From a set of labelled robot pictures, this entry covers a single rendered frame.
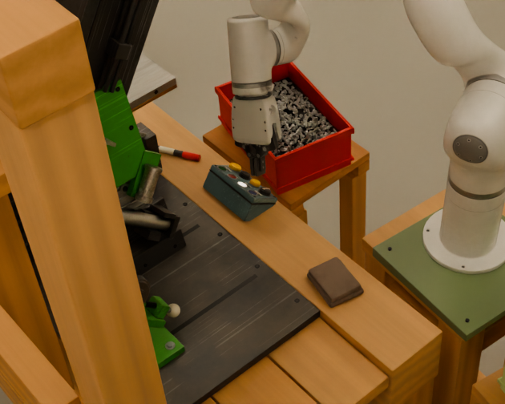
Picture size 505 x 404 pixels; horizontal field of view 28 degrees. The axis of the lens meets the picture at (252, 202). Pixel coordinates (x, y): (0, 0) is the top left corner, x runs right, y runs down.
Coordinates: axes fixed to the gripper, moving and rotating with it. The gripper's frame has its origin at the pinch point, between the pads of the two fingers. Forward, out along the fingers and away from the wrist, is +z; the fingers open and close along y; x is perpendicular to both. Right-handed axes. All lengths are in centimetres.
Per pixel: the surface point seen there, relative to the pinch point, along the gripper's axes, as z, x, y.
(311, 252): 17.5, 0.7, -12.9
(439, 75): 19, -187, 50
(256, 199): 7.5, 0.4, 0.6
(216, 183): 5.4, -0.4, 12.1
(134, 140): -9.5, 21.7, 14.5
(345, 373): 33.1, 18.2, -31.2
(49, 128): -35, 98, -48
